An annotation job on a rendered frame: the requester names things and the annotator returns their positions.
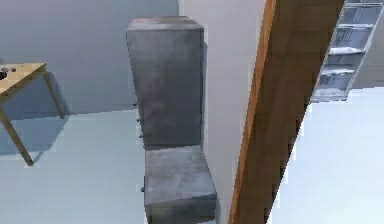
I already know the tall grey cabinet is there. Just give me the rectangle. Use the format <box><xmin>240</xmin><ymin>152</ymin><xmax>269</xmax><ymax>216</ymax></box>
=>
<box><xmin>125</xmin><ymin>15</ymin><xmax>208</xmax><ymax>151</ymax></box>

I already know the brown wooden room door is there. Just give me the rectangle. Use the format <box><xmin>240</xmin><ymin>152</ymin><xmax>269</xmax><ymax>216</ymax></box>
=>
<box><xmin>227</xmin><ymin>0</ymin><xmax>346</xmax><ymax>224</ymax></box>

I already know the grey metal shelf rack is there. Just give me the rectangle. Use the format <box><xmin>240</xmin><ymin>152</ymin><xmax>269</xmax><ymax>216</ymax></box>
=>
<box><xmin>309</xmin><ymin>0</ymin><xmax>384</xmax><ymax>103</ymax></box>

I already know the light wooden table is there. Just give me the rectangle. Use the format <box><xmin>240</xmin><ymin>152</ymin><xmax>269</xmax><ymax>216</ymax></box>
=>
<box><xmin>0</xmin><ymin>61</ymin><xmax>66</xmax><ymax>167</ymax></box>

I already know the small dark object cluster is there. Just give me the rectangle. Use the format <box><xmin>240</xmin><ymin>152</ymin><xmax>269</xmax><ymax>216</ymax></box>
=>
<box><xmin>0</xmin><ymin>65</ymin><xmax>17</xmax><ymax>80</ymax></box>

